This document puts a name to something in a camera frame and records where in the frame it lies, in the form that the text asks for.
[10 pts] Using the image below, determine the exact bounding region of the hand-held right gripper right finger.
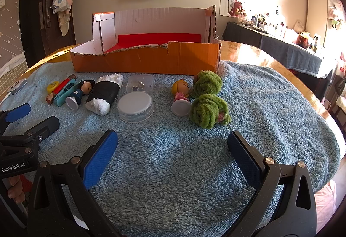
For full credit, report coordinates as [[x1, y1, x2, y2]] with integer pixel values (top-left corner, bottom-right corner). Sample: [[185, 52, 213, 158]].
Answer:
[[227, 130, 317, 237]]

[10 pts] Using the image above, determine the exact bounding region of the dark-haired boy figurine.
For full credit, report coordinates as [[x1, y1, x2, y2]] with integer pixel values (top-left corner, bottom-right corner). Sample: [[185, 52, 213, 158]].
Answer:
[[66, 80, 96, 110]]

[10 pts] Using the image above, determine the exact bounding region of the dark wooden door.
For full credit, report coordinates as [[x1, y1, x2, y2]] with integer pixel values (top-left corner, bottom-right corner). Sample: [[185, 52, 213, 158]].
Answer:
[[19, 0, 77, 70]]

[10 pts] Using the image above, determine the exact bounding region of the dark cloth-covered side table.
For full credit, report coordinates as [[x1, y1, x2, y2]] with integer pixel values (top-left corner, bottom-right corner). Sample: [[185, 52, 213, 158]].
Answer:
[[222, 21, 333, 100]]

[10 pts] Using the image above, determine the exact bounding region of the pink cloth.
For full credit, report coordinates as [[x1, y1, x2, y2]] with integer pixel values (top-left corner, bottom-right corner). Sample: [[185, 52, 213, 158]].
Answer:
[[315, 180, 338, 232]]

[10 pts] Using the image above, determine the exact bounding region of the red plush toy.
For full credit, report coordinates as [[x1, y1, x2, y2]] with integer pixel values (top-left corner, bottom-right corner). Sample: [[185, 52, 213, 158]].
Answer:
[[229, 0, 244, 17]]

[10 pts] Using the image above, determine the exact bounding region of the green plush roll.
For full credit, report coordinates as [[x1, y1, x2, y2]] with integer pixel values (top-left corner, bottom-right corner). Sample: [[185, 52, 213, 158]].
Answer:
[[193, 70, 223, 97], [189, 94, 231, 128]]

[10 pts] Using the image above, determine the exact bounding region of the orange cardboard box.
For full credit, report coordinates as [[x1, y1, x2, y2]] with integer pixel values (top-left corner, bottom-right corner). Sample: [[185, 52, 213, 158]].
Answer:
[[70, 5, 222, 75]]

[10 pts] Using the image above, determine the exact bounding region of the teal clip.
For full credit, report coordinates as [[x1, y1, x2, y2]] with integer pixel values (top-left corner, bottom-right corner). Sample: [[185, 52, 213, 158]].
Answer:
[[53, 79, 79, 107]]

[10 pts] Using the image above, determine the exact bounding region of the red jar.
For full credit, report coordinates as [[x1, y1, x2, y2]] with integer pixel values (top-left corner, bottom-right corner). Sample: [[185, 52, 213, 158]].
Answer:
[[296, 32, 310, 48]]

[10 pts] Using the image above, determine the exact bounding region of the white jar lid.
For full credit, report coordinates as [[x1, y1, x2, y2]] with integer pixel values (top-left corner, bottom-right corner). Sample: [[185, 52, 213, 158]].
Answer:
[[117, 91, 155, 122]]

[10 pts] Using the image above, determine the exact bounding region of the person's left hand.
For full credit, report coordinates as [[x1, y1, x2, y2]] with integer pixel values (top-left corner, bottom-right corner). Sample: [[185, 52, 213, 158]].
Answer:
[[7, 175, 27, 204]]

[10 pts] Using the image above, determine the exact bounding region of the yellow tape measure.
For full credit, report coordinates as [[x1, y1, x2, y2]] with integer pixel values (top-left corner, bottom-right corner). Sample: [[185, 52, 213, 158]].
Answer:
[[46, 82, 60, 95]]

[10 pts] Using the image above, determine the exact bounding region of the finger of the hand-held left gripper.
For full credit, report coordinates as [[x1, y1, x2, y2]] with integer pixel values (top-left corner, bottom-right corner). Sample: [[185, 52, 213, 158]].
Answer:
[[0, 115, 60, 147], [0, 103, 32, 125]]

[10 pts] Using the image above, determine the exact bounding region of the blonde girl figurine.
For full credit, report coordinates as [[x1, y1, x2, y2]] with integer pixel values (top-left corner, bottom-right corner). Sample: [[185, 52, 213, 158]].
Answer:
[[171, 79, 192, 116]]

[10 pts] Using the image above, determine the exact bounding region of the small clear plastic box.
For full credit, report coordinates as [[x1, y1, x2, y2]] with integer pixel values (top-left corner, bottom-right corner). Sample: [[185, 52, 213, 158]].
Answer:
[[126, 74, 154, 94]]

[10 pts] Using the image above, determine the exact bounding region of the red pen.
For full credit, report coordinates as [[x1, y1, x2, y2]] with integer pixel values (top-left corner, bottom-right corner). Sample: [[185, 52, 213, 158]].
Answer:
[[45, 74, 77, 105]]

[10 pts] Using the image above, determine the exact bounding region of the blue fluffy towel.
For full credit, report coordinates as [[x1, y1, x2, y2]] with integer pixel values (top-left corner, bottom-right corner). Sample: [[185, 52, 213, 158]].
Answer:
[[3, 60, 341, 237]]

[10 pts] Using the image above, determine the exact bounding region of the black roll with white paper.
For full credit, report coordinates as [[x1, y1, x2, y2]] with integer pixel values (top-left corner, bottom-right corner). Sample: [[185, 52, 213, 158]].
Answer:
[[85, 73, 124, 116]]

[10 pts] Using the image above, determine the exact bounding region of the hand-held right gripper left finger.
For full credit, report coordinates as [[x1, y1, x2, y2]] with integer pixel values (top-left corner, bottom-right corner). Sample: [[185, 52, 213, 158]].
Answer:
[[27, 129, 122, 237]]

